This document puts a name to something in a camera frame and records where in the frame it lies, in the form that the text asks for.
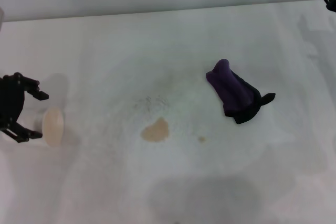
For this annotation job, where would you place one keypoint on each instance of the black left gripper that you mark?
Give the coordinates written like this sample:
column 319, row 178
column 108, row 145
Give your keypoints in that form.
column 10, row 100

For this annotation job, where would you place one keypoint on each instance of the white paper cup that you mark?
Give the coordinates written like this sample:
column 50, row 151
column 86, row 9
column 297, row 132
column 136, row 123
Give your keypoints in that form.
column 53, row 127

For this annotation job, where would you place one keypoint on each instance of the purple rag with black backing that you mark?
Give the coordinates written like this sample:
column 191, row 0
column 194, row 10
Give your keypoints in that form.
column 228, row 87

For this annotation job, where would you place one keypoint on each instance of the large brown water stain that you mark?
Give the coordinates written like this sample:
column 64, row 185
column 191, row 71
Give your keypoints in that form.
column 155, row 132

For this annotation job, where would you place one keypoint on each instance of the small brown water stain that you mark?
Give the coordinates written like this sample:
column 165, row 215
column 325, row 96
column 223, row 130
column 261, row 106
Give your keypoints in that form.
column 201, row 139

